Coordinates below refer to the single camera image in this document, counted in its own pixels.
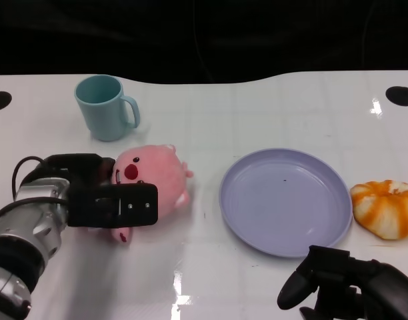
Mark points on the orange white striped bun toy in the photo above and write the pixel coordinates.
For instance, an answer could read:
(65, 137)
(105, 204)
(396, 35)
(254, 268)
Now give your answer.
(384, 210)

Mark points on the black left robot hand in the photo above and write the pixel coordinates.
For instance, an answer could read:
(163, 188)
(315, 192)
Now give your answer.
(90, 203)

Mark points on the pink plush beaver doll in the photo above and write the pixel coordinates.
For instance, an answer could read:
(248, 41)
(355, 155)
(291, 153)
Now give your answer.
(164, 170)

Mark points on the lavender plastic plate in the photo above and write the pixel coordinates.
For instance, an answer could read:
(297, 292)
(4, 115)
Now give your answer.
(284, 203)

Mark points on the light blue plastic mug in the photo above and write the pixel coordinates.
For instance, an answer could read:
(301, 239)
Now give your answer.
(100, 116)

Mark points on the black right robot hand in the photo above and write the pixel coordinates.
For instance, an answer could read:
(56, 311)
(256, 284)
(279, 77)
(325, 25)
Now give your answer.
(374, 286)

